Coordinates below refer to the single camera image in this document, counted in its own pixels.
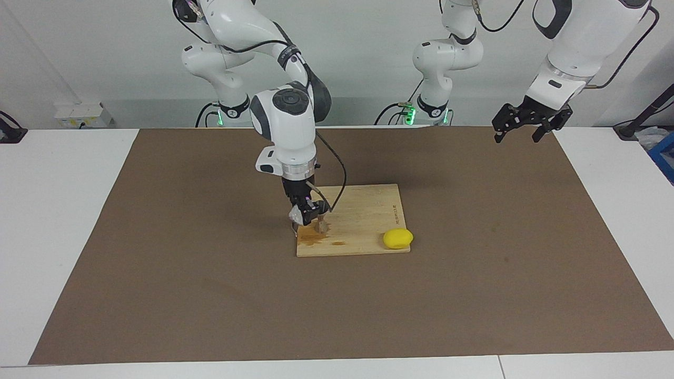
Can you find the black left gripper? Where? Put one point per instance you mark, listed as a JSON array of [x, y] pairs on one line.
[[547, 116]]

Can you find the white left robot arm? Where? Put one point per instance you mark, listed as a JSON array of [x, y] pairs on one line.
[[574, 37]]

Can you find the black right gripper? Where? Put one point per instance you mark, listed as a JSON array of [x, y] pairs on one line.
[[297, 188]]

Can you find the brown paper table mat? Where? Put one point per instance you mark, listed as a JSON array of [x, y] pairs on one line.
[[316, 316]]

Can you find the white power strip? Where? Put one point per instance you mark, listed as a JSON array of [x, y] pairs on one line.
[[79, 116]]

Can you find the black tripod leg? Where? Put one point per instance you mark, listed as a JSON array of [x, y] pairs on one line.
[[640, 116]]

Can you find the black clamp mount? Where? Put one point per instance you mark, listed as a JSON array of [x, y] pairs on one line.
[[13, 134]]

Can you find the clear plastic bag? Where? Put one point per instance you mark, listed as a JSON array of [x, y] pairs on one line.
[[650, 138]]

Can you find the small clear glass cup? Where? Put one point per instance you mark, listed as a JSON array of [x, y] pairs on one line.
[[296, 217]]

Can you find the yellow lemon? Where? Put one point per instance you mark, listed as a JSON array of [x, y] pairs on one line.
[[397, 238]]

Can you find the blue plastic box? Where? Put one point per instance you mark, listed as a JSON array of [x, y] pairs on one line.
[[664, 158]]

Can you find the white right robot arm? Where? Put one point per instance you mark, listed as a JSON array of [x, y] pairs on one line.
[[287, 126]]

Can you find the steel double jigger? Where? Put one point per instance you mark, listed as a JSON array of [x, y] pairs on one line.
[[322, 229]]

